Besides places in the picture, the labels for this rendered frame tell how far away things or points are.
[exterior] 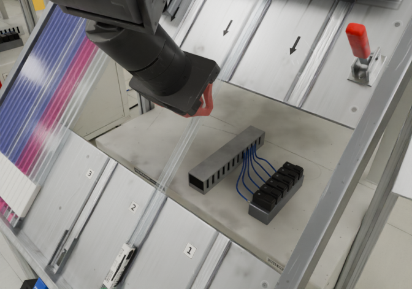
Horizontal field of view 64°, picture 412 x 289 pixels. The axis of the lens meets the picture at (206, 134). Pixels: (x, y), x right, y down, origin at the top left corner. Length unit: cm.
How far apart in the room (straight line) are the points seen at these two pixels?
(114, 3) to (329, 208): 28
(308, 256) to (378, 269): 119
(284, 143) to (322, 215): 61
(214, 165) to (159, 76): 48
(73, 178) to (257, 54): 36
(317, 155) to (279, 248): 33
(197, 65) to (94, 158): 27
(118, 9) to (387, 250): 151
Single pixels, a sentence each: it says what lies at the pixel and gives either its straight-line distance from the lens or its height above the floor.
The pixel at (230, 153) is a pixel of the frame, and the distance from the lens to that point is 83.
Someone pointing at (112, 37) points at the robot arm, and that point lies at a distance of 30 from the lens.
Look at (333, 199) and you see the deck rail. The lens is 37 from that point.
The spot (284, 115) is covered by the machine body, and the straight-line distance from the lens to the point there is 109.
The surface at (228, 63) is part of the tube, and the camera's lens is 46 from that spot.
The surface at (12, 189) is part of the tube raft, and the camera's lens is 69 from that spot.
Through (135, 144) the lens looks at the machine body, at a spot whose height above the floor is 62.
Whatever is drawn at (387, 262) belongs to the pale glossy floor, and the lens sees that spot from 159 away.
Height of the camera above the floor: 118
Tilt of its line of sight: 35 degrees down
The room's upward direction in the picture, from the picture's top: straight up
